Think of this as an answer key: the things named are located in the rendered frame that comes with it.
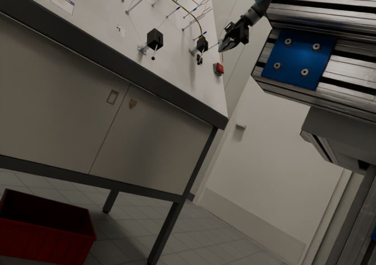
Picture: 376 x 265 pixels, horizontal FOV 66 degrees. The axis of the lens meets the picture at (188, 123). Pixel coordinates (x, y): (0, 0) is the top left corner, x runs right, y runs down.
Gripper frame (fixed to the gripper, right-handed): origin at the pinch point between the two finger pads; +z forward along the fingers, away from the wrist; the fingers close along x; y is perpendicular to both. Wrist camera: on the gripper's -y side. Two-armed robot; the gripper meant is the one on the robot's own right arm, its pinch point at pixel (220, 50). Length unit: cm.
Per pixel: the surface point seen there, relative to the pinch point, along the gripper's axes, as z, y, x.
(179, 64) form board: 17.1, -11.7, 18.5
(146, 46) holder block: 18.2, -22.7, 40.3
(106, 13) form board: 20, -17, 58
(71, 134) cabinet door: 57, -41, 47
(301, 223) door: 56, -13, -190
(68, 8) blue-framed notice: 24, -27, 70
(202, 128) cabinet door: 32.3, -22.8, -10.6
